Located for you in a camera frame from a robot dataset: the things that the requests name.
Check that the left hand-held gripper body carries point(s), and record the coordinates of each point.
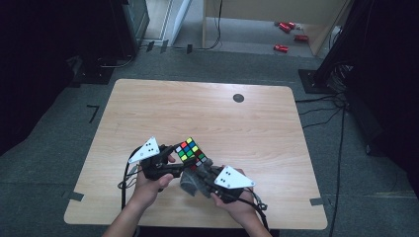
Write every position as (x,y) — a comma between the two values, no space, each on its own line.
(156,168)

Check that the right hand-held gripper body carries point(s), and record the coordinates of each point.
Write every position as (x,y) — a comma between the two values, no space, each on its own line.
(232,192)

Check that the grey cloth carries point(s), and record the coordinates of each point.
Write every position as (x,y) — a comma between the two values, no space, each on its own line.
(189,184)

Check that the multicoloured puzzle cube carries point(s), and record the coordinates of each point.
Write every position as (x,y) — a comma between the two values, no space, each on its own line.
(191,152)

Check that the person's right hand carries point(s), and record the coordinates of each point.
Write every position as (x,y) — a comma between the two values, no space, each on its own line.
(240,210)

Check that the person's left hand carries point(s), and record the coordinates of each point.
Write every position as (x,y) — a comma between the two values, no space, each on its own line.
(148,192)

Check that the person's dark clothing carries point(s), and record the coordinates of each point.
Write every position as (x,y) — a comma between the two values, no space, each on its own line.
(197,232)

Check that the round black table grommet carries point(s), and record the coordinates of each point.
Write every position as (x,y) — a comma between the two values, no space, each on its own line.
(238,97)

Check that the black angled floor tape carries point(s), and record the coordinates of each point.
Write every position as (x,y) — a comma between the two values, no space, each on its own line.
(94,112)

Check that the grey tape piece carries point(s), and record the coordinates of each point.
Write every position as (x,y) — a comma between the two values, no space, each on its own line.
(317,201)
(75,196)

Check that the black floor plate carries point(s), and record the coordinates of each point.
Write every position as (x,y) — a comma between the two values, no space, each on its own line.
(94,75)

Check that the black cabinet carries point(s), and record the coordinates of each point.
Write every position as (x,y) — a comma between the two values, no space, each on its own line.
(130,29)

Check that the white panel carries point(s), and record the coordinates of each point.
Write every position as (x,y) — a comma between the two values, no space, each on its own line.
(179,18)

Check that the red can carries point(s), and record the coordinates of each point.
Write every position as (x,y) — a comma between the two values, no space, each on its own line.
(280,48)
(291,24)
(301,38)
(285,27)

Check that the black curtain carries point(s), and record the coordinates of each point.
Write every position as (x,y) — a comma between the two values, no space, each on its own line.
(39,65)
(388,82)

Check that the black stand with base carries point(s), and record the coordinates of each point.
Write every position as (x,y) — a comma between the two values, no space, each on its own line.
(332,56)

